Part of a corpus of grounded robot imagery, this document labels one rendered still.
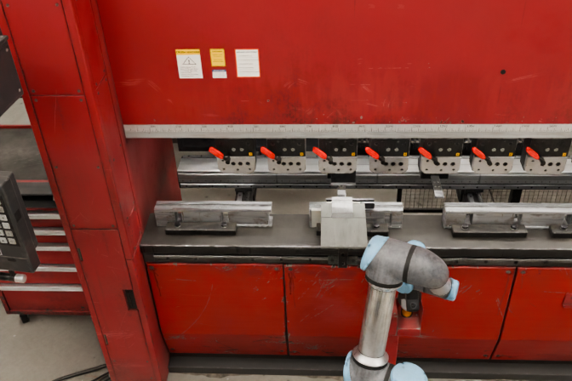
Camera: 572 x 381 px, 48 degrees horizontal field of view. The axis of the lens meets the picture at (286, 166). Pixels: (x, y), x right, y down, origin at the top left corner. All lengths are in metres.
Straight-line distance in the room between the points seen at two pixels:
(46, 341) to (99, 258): 1.09
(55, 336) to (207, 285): 1.14
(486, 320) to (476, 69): 1.21
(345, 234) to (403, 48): 0.76
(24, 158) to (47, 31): 1.20
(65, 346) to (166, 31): 1.96
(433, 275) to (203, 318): 1.41
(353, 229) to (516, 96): 0.79
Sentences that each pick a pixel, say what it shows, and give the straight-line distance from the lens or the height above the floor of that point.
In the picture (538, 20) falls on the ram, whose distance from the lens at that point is 2.37.
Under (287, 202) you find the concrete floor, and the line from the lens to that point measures 4.29.
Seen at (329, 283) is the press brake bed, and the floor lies 0.66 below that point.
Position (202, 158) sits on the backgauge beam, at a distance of 3.04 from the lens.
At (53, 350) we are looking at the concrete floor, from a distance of 3.71.
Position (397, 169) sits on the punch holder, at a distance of 2.58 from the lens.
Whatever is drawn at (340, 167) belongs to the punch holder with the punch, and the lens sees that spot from 2.56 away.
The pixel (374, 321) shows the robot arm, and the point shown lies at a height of 1.16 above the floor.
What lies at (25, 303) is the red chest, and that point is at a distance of 3.70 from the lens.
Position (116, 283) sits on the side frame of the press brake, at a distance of 2.85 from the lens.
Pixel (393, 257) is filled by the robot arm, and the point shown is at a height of 1.38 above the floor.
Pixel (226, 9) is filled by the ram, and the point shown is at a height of 1.86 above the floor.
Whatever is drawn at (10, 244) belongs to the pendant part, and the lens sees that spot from 2.21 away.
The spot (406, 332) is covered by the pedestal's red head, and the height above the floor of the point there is 0.69.
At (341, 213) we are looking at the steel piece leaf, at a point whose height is 1.02.
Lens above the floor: 2.72
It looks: 36 degrees down
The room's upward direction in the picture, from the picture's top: 2 degrees counter-clockwise
